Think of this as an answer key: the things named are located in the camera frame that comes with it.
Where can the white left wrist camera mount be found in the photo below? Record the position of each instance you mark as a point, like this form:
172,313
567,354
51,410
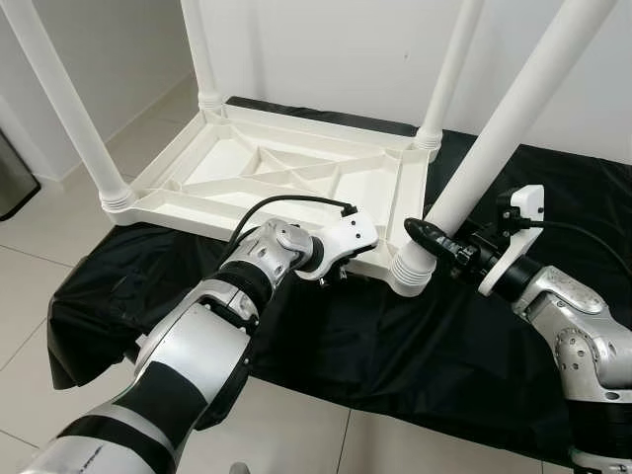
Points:
346,237

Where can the white plastic table leg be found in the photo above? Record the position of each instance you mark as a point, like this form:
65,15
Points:
513,109
449,69
200,49
64,99

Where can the dark grey bin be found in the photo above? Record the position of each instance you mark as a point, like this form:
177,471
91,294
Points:
15,178

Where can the white plastic table top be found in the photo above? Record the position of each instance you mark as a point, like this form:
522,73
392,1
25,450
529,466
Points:
217,163

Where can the grey robot left leg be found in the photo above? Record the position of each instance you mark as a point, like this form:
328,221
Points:
238,468

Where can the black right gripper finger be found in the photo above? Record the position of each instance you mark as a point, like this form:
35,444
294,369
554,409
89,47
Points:
430,237

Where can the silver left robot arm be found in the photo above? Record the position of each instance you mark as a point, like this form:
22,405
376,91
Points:
188,355

